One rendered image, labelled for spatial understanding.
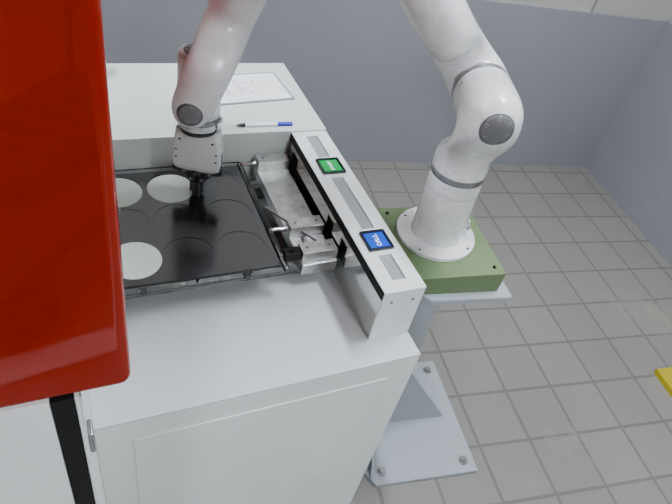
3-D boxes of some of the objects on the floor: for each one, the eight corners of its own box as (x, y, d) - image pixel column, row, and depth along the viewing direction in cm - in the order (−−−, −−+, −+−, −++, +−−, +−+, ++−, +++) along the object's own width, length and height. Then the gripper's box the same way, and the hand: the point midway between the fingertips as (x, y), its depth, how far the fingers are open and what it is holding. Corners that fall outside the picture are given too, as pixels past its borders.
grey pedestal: (432, 363, 225) (516, 195, 170) (476, 472, 195) (596, 311, 140) (302, 374, 210) (348, 194, 155) (329, 494, 180) (398, 324, 125)
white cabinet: (122, 596, 150) (93, 432, 96) (84, 314, 211) (54, 115, 156) (347, 519, 176) (427, 354, 121) (256, 287, 236) (282, 107, 181)
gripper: (156, 124, 115) (158, 197, 128) (232, 138, 117) (227, 209, 129) (166, 105, 121) (167, 177, 133) (238, 119, 122) (233, 188, 135)
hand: (197, 185), depth 130 cm, fingers closed
